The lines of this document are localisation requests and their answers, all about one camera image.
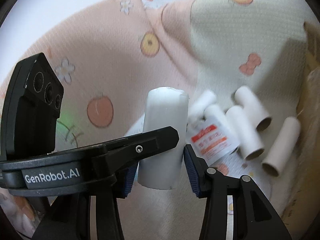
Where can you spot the blue white wipes packet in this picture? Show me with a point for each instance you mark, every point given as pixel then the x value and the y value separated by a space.
pixel 137 127

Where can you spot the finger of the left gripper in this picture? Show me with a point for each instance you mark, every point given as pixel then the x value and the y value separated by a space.
pixel 121 152

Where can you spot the brown cardboard box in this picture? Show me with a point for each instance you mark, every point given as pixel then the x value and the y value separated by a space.
pixel 303 206

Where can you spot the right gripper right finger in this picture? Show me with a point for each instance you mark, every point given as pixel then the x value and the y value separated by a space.
pixel 254 217

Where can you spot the white paper roll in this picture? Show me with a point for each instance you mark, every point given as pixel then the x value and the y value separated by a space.
pixel 167 112
pixel 251 144
pixel 196 110
pixel 282 148
pixel 253 108

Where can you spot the white red spout pouch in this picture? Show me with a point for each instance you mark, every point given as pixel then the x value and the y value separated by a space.
pixel 211 139

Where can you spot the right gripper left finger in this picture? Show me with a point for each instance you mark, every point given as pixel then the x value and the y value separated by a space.
pixel 69 217

